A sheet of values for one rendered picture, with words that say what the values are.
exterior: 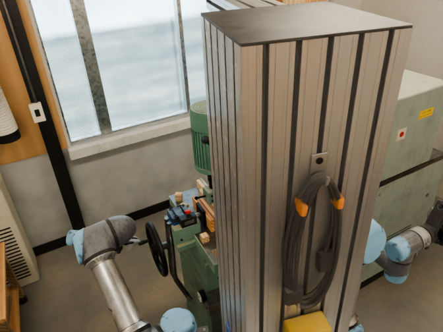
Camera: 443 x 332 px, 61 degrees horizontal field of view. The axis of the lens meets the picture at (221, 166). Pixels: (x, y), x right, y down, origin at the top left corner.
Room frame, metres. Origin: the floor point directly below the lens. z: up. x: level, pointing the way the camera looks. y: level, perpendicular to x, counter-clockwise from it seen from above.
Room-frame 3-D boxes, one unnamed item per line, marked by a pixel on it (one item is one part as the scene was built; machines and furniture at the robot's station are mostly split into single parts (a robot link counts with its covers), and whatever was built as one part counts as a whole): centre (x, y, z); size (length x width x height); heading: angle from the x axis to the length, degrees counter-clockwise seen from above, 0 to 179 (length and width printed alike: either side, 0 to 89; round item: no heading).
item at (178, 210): (1.44, 0.21, 0.99); 0.13 x 0.11 x 0.06; 25
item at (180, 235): (1.45, 0.21, 0.91); 0.15 x 0.14 x 0.09; 25
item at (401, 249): (0.92, -0.60, 1.21); 0.11 x 0.08 x 0.09; 117
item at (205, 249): (1.48, 0.13, 0.87); 0.61 x 0.30 x 0.06; 25
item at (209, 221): (1.51, 0.11, 0.94); 0.23 x 0.02 x 0.07; 25
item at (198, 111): (1.55, 0.04, 1.35); 0.18 x 0.18 x 0.31
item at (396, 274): (0.94, -0.60, 1.12); 0.11 x 0.08 x 0.11; 27
